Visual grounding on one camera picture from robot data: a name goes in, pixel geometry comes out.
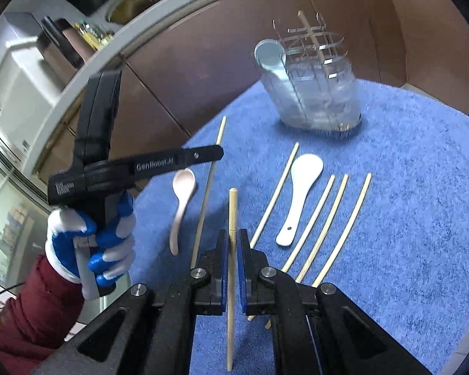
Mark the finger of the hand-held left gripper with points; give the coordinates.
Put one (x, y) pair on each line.
(172, 162)

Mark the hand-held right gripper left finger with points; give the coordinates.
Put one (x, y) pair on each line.
(223, 269)

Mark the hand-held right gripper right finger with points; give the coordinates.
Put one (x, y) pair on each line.
(242, 269)

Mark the pink spoon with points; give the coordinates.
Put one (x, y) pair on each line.
(184, 181)

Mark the wooden chopstick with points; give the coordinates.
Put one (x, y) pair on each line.
(312, 39)
(312, 215)
(211, 172)
(233, 211)
(351, 215)
(328, 215)
(277, 191)

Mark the white spoon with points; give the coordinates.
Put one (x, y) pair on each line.
(305, 172)

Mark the clear plastic utensil holder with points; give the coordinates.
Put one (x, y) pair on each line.
(328, 101)

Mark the person's left forearm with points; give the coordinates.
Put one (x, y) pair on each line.
(35, 312)

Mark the person's left hand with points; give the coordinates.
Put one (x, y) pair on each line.
(64, 226)

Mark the yellow bottles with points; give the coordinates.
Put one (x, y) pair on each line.
(93, 33)

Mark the white appliance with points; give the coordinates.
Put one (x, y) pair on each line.
(19, 70)

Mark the blue-grey spoon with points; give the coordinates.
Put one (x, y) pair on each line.
(269, 54)

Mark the blue fluffy mat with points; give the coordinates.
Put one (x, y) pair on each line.
(394, 203)

